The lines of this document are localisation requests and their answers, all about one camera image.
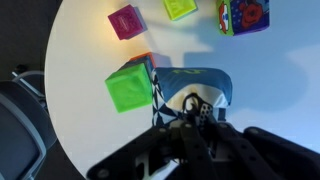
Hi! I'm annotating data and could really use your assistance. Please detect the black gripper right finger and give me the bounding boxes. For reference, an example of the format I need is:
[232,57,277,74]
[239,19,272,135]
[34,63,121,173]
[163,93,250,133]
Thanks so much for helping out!
[199,103,320,180]

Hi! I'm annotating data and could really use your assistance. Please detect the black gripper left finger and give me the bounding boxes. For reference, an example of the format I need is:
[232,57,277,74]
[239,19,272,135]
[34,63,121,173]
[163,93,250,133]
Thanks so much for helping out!
[85,93,218,180]

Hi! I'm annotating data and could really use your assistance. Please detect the green block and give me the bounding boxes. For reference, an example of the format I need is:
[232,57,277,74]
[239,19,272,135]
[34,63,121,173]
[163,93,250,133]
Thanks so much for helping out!
[104,62,155,115]

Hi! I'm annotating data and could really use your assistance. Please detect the orange block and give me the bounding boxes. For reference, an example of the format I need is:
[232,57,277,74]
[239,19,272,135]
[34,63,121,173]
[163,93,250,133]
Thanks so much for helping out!
[128,51,158,69]

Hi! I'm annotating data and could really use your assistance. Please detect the magenta block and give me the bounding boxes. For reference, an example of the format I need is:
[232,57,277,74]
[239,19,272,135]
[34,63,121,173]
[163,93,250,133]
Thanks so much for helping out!
[107,3,148,41]

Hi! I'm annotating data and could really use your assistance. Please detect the yellow-green block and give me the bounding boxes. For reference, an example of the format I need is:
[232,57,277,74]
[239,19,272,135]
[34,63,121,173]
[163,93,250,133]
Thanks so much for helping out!
[162,0,199,22]

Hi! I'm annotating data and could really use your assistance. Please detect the colourful soft cube red flower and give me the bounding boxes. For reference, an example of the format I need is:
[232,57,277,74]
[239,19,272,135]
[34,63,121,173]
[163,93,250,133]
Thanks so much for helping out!
[215,0,271,37]

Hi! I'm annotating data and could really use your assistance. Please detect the dark office chair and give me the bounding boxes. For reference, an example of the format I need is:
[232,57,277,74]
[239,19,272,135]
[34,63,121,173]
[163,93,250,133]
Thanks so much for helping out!
[0,64,58,180]

